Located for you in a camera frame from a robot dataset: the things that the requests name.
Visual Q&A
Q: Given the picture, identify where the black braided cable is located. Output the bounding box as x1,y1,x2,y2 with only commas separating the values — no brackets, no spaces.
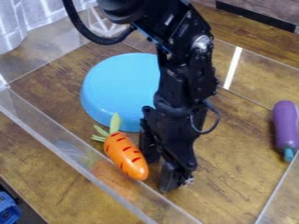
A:
60,0,136,46

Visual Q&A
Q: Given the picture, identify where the blue upside-down bowl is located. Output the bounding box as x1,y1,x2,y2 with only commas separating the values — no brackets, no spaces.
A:
79,52,160,132

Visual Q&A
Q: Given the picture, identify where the clear acrylic enclosure wall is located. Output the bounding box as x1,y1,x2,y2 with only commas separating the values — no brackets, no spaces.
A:
0,0,299,224

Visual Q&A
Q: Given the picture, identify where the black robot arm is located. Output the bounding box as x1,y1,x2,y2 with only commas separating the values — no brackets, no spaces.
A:
98,0,219,193

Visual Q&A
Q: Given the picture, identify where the purple toy eggplant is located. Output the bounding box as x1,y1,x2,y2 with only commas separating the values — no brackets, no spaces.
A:
272,101,299,162

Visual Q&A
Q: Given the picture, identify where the orange toy carrot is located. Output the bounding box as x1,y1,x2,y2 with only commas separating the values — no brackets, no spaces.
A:
91,113,150,181

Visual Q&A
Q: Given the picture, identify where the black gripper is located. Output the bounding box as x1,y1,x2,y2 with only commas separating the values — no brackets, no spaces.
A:
139,95,208,193

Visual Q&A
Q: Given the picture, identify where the white curtain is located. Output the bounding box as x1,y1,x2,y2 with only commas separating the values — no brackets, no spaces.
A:
0,0,99,56

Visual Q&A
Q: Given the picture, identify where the blue object at corner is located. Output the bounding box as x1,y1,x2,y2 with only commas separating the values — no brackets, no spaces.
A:
0,192,22,224

